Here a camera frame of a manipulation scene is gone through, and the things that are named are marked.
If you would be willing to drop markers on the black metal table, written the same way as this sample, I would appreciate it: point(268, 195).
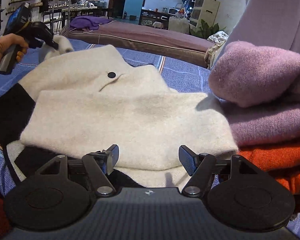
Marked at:
point(58, 17)

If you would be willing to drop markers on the folded orange sweater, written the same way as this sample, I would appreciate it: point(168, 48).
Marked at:
point(281, 161)

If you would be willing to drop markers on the white and black sweater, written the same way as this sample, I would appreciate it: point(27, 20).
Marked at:
point(78, 102)

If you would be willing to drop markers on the beige bag by cabinet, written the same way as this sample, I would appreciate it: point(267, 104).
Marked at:
point(180, 25)

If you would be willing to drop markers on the white microwave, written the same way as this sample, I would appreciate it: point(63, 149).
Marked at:
point(173, 11)

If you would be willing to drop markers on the person's left hand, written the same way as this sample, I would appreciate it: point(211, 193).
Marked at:
point(12, 39)

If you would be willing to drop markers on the green potted plant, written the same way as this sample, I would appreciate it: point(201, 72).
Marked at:
point(204, 30)

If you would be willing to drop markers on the blue plaid bed sheet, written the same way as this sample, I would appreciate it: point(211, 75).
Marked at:
point(179, 75)

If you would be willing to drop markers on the folded lilac sweater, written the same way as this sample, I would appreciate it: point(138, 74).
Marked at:
point(260, 89)

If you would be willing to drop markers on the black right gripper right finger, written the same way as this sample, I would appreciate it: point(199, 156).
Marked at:
point(236, 192)

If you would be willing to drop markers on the dark low cabinet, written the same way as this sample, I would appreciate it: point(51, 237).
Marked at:
point(154, 19)

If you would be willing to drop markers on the purple cloth on bed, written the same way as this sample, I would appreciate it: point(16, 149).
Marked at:
point(88, 22)

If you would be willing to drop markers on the white drawer cabinet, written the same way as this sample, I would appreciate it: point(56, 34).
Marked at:
point(205, 10)

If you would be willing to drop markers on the lilac pillow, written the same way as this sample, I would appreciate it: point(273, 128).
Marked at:
point(274, 23)

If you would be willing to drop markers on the floral cream quilt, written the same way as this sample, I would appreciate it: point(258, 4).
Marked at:
point(218, 39)

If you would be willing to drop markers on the brown mauve mattress bed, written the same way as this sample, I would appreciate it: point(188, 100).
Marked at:
point(162, 42)

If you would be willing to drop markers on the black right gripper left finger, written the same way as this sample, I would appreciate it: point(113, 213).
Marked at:
point(61, 192)

